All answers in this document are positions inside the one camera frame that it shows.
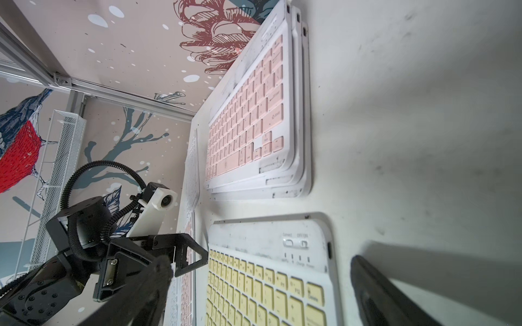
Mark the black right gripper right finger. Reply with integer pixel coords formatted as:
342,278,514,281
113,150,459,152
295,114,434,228
350,255,440,326

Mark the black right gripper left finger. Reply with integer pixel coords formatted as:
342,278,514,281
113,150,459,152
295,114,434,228
80,255,173,326

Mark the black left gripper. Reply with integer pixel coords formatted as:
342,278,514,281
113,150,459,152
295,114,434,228
93,233,209,302

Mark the pink keyboard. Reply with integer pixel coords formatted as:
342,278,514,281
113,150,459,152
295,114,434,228
164,211,197,326
205,1,295,189
205,1,312,201

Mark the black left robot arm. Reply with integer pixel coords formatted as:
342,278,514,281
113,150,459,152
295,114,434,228
1,196,208,325

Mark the white keyboard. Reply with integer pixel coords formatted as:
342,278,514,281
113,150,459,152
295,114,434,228
184,131,200,212

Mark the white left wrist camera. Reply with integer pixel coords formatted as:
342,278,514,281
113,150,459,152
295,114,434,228
126,182,178,238

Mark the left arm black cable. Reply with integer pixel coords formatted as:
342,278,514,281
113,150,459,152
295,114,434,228
58,159,148,264

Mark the white wire mesh basket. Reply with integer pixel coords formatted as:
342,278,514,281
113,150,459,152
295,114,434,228
12,110,86,279

